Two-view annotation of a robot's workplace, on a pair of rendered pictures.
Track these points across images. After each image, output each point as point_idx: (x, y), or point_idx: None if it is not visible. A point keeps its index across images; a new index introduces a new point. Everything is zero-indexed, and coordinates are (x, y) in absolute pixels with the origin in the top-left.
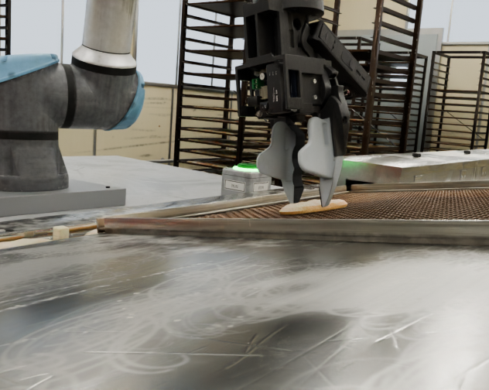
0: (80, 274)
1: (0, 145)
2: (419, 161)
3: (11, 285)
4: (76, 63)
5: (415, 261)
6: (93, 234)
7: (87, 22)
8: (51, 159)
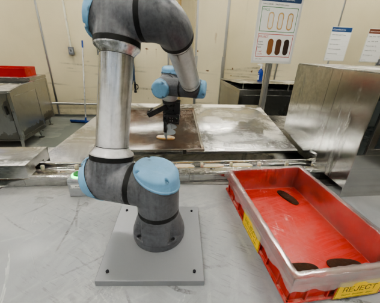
0: (225, 133)
1: None
2: None
3: (231, 133)
4: (133, 158)
5: (205, 120)
6: (205, 150)
7: (128, 132)
8: None
